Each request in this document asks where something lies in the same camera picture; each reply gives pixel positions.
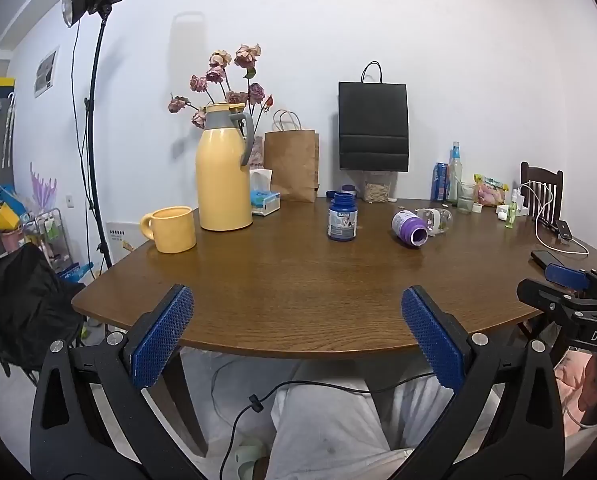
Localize white charging cable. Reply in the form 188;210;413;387
516;181;590;256

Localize blue drink can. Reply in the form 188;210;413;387
431;162;450;203

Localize colourful snack packet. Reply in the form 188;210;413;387
473;174;510;208

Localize purple plastic hangers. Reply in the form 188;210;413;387
28;161;59;211

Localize yellow mug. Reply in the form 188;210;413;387
140;205;198;254

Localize black cable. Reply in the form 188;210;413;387
211;355;439;480

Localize black cloth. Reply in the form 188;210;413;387
0;243;86;378

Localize dark wooden chair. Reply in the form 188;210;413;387
520;161;564;218

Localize dried pink flowers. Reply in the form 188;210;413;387
168;44;275;136

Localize metal storage cart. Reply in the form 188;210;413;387
22;207;76;273

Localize black phone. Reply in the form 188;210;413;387
531;251;564;270

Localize clear jar of nuts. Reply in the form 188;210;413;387
363;170;394;204

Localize person's right forearm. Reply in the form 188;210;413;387
553;349;597;433

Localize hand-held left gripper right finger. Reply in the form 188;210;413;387
393;285;567;480

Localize yellow plastic basket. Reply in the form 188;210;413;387
0;201;29;234

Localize wall poster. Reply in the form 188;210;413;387
33;46;60;99

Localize tall glass bottle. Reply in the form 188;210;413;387
447;141;464;206

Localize yellow thermos jug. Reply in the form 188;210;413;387
195;102;255;232

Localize person's slipper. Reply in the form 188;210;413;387
231;437;274;480

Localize person's white trousers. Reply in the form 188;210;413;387
264;359;484;480

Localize black paper bag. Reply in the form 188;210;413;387
338;61;410;171

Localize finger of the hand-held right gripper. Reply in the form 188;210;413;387
545;262;597;295
517;278;579;317

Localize clear plastic bottle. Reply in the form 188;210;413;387
416;208;453;237

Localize brown paper bag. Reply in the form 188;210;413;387
263;109;321;204

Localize black power bank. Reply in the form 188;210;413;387
537;216;574;242

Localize white cardboard box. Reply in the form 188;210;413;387
105;220;150;267

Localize blue supplement jar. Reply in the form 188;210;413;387
327;192;359;242

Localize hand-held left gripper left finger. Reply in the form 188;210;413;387
30;284;214;480

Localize purple bottle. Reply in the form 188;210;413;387
391;210;429;248

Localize blue tissue box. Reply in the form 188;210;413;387
250;168;282;217

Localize clear drinking glass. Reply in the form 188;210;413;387
457;181;477;215

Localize black light stand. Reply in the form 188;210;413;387
82;7;115;271

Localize green spray bottle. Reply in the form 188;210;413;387
505;189;520;229

